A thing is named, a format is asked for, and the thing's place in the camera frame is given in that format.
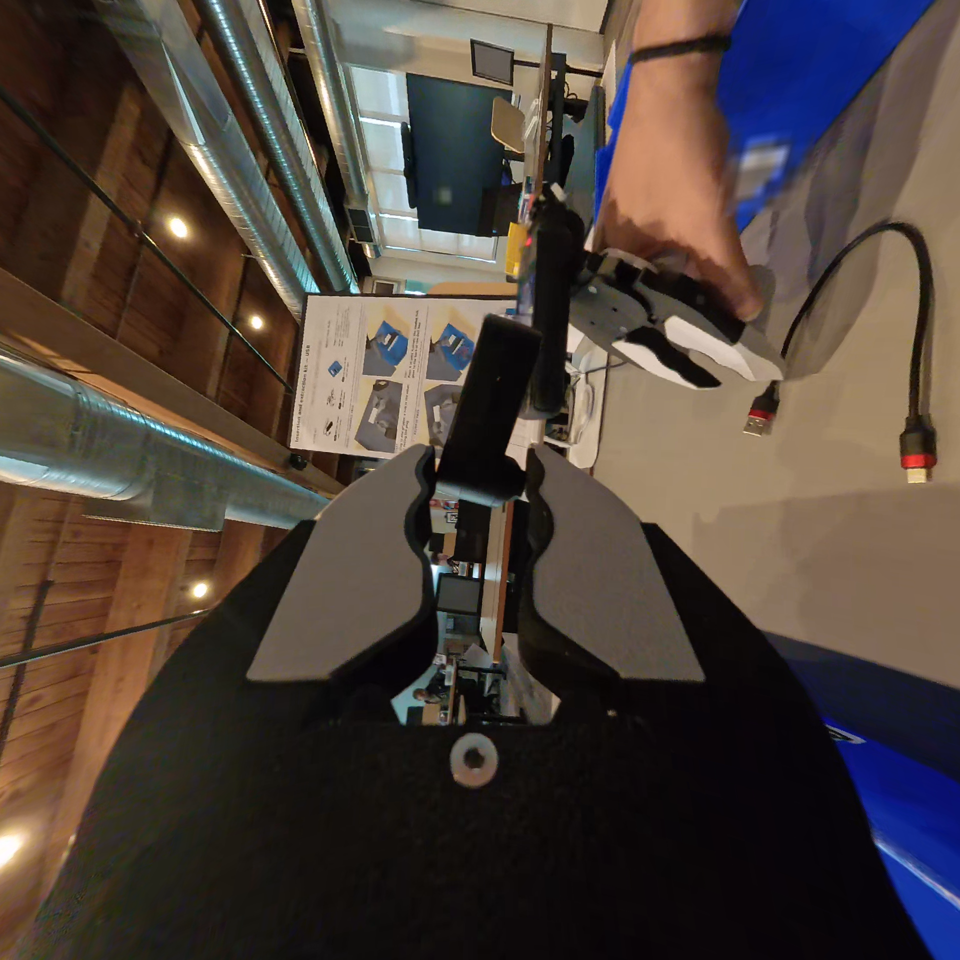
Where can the large black monitor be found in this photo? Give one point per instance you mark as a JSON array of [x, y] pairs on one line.
[[457, 135]]

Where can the large metal ceiling duct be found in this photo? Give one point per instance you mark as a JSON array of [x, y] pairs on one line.
[[112, 442]]

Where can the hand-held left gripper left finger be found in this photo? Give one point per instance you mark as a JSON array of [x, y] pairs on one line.
[[337, 592]]

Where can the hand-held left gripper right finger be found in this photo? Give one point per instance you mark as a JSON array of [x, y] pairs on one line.
[[607, 592]]

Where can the black wrist band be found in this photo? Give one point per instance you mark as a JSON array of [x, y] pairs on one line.
[[675, 49]]

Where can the wooden top desk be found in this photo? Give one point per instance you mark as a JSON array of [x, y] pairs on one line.
[[555, 112]]

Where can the black sign stand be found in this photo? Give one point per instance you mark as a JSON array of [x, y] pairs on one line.
[[491, 58]]

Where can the person's right hand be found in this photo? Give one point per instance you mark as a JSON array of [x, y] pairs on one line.
[[667, 172]]

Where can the beige chair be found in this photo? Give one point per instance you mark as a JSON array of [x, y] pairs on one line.
[[506, 120]]

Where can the blue plastic bin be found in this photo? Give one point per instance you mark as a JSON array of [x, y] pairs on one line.
[[787, 75], [900, 787]]

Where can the black usb hub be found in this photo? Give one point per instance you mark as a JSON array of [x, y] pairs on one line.
[[487, 405]]

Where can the printed instruction board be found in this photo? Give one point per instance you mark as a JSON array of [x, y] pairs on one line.
[[352, 375]]

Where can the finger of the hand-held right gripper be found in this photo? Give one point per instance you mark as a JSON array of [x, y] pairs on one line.
[[652, 349], [735, 352]]

